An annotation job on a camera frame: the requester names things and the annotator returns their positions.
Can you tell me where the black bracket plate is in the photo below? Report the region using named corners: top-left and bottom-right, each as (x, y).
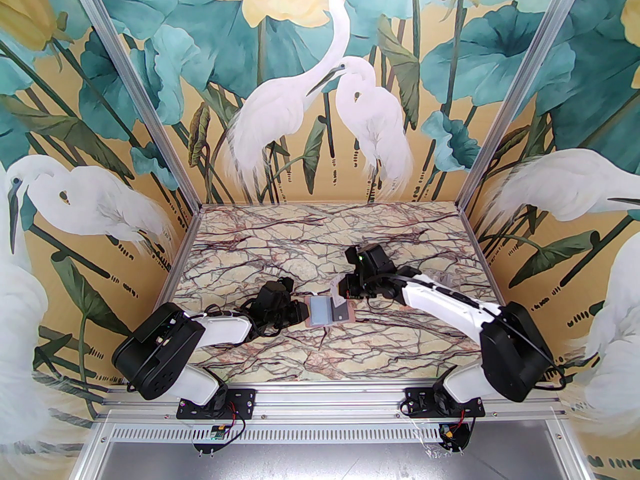
top-left (436, 419), bottom-right (476, 453)
top-left (193, 420), bottom-right (237, 455)

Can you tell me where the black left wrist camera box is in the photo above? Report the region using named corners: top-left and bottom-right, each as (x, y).
top-left (256, 277), bottom-right (295, 312)

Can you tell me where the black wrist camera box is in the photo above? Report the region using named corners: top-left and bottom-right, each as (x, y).
top-left (345, 243), bottom-right (397, 278)
top-left (256, 277), bottom-right (295, 312)

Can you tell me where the grey metal sheet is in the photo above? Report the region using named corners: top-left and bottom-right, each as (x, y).
top-left (72, 442), bottom-right (596, 480)

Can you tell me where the aluminium frame post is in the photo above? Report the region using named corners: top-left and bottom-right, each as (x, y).
top-left (457, 0), bottom-right (595, 215)
top-left (64, 0), bottom-right (205, 215)

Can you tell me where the aluminium frame rail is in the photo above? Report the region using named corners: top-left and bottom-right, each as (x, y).
top-left (95, 385), bottom-right (568, 423)

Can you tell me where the slotted aluminium strip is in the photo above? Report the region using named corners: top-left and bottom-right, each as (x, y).
top-left (97, 422), bottom-right (573, 445)

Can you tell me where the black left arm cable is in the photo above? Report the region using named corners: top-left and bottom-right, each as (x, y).
top-left (200, 304), bottom-right (288, 340)

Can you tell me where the pink leather card holder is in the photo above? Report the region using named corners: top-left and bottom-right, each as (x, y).
top-left (303, 293), bottom-right (357, 328)

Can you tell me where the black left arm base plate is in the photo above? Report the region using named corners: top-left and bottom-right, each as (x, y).
top-left (177, 387), bottom-right (257, 420)

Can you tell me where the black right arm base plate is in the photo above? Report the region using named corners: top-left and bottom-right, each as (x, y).
top-left (403, 386), bottom-right (487, 420)

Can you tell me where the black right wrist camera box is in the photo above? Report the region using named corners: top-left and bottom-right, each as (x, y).
top-left (345, 243), bottom-right (397, 278)

